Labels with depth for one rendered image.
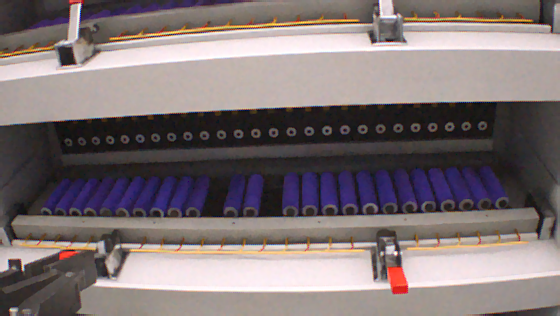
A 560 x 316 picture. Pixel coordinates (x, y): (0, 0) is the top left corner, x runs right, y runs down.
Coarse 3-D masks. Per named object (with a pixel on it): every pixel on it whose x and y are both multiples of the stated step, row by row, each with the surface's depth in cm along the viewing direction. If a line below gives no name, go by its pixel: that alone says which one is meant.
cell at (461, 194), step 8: (456, 168) 51; (448, 176) 51; (456, 176) 50; (448, 184) 51; (456, 184) 49; (464, 184) 48; (456, 192) 48; (464, 192) 47; (456, 200) 47; (464, 200) 46; (472, 200) 46; (464, 208) 47
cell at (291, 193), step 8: (288, 176) 53; (296, 176) 53; (288, 184) 51; (296, 184) 52; (288, 192) 50; (296, 192) 50; (288, 200) 49; (296, 200) 49; (288, 208) 48; (296, 208) 48; (296, 216) 49
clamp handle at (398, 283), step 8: (392, 248) 40; (384, 256) 40; (392, 256) 39; (392, 264) 38; (392, 272) 36; (400, 272) 35; (392, 280) 34; (400, 280) 34; (392, 288) 33; (400, 288) 33
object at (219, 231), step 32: (32, 224) 47; (64, 224) 47; (96, 224) 47; (128, 224) 46; (160, 224) 46; (192, 224) 46; (224, 224) 45; (256, 224) 45; (288, 224) 45; (320, 224) 44; (352, 224) 44; (384, 224) 43; (416, 224) 43; (448, 224) 43; (480, 224) 42; (512, 224) 42
